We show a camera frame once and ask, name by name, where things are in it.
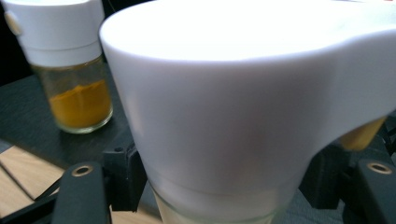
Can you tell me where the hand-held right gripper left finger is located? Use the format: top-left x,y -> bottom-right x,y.
102,145 -> 149,213

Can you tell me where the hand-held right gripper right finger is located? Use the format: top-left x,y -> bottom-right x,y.
298,145 -> 354,210

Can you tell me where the white-lidded glass spice jar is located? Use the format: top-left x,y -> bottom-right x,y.
98,0 -> 396,224

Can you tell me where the glass spice jar yellow powder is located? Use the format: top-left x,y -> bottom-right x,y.
0,0 -> 114,135
337,117 -> 388,152

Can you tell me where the black rack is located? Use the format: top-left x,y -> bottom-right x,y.
0,63 -> 135,171

